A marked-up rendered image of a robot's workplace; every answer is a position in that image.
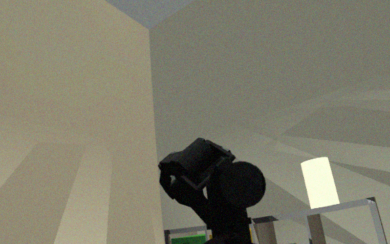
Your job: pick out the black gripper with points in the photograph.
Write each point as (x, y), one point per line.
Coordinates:
(221, 223)

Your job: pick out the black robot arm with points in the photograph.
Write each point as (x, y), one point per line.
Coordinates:
(231, 187)

